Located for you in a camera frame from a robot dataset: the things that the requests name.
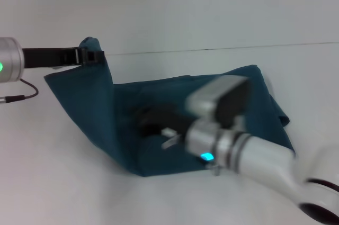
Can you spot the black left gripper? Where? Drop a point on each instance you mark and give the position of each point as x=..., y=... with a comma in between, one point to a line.
x=47, y=57

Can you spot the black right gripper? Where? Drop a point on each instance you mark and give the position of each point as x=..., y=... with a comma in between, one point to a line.
x=164, y=119

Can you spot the teal t-shirt with FREE print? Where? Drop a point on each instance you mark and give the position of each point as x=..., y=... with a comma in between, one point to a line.
x=127, y=103

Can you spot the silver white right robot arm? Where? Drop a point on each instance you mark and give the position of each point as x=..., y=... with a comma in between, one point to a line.
x=251, y=153

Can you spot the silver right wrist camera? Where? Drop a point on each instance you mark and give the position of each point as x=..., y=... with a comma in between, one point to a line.
x=217, y=95

